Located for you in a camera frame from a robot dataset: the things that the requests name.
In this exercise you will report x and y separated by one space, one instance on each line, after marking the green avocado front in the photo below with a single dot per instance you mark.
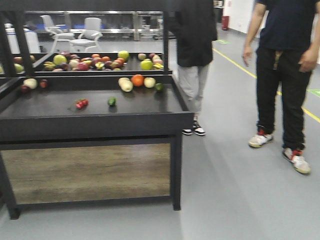
112 101

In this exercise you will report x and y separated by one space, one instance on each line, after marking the green avocado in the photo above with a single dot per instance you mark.
112 101
159 87

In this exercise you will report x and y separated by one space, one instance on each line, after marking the orange fruit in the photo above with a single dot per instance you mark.
137 80

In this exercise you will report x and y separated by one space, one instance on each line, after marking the black fruit display stand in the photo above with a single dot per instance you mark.
54 154

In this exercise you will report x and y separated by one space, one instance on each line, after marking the green avocado right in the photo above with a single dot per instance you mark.
159 87

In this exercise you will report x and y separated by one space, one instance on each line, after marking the pale pear right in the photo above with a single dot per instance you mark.
149 82

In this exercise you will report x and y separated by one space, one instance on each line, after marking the pale pear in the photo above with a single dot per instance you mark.
123 80
149 82
127 86

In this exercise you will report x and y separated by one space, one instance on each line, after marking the pale pear rear left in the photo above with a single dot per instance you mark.
123 80

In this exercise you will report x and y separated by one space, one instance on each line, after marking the pale pear front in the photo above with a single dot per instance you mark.
127 86

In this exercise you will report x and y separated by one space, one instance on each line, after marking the large green apple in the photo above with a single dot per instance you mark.
146 65

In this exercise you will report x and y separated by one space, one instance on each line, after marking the person in black jacket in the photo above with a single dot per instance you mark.
195 29

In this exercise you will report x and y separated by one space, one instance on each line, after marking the dark red apple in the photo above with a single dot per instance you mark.
43 83

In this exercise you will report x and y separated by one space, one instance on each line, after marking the person in black trousers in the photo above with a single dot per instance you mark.
287 53

